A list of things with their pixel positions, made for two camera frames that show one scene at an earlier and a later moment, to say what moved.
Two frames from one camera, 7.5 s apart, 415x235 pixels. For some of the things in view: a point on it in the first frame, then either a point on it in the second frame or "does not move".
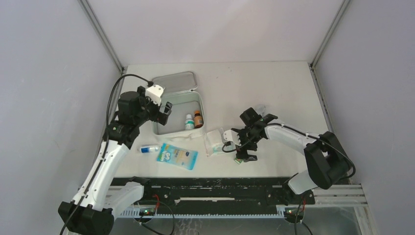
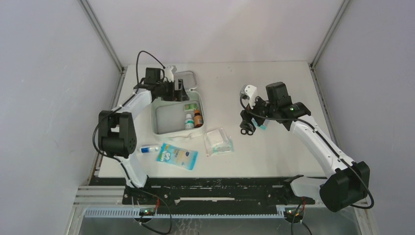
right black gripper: (242, 152) → (247, 122)
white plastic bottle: (189, 123) does not move
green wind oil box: (239, 160) → (190, 107)
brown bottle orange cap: (198, 120) does not move
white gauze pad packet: (214, 137) does not move
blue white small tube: (147, 150) does not move
